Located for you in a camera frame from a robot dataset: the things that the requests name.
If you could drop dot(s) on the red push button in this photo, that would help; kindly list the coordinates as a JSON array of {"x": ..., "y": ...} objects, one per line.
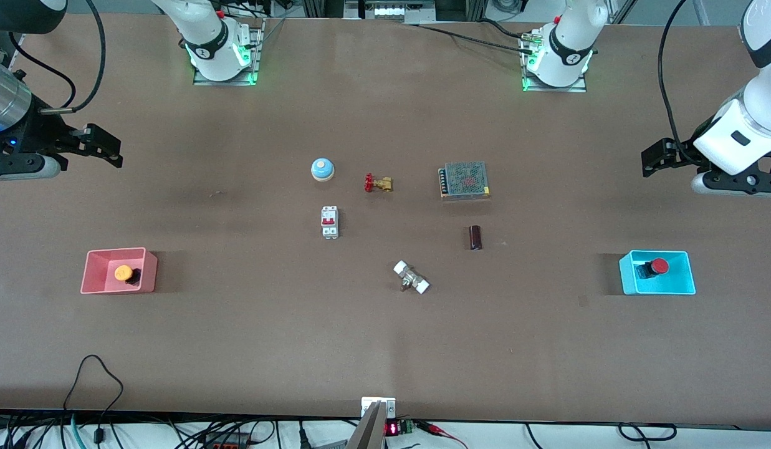
[{"x": 658, "y": 266}]

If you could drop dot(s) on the aluminium frame rack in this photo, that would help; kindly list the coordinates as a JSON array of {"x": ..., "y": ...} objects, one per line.
[{"x": 388, "y": 9}]

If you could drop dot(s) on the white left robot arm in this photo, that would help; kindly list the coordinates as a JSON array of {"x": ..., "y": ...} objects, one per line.
[{"x": 569, "y": 47}]

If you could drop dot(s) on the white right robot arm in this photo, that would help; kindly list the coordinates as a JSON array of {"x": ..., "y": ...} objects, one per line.
[{"x": 212, "y": 38}]

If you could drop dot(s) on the yellow push button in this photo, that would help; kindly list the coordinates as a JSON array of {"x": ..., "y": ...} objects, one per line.
[{"x": 124, "y": 273}]

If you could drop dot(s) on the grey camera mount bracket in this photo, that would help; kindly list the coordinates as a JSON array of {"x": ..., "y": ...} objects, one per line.
[{"x": 369, "y": 430}]

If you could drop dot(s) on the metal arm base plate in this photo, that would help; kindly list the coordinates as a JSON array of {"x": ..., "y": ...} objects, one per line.
[
  {"x": 258, "y": 56},
  {"x": 555, "y": 88}
]

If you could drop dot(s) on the cyan plastic bin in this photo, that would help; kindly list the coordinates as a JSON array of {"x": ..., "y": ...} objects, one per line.
[{"x": 678, "y": 282}]

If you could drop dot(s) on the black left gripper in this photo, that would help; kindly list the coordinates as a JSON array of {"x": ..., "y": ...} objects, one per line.
[{"x": 685, "y": 153}]

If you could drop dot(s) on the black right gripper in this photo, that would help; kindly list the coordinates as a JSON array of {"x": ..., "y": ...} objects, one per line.
[{"x": 41, "y": 136}]

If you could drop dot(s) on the pink plastic bin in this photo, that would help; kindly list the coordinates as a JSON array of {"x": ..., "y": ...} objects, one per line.
[{"x": 105, "y": 284}]

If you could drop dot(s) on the white red circuit breaker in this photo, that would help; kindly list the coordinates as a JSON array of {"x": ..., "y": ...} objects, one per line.
[{"x": 330, "y": 222}]

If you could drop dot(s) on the red digit display module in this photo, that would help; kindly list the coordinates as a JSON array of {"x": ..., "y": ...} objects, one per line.
[{"x": 391, "y": 428}]

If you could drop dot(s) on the dark brown cylindrical capacitor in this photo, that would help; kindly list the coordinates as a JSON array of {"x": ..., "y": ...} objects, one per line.
[{"x": 475, "y": 237}]

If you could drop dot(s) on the metal mesh power supply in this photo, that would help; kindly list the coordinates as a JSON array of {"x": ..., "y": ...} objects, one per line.
[{"x": 465, "y": 179}]

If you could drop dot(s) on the blue dome bell button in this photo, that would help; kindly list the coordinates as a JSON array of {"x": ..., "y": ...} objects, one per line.
[{"x": 322, "y": 169}]

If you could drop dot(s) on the red alligator clip lead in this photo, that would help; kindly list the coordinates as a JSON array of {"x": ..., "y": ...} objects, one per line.
[{"x": 441, "y": 430}]

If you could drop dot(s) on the white-capped metal pipe fitting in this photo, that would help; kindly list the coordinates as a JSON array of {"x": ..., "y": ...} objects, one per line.
[{"x": 411, "y": 278}]

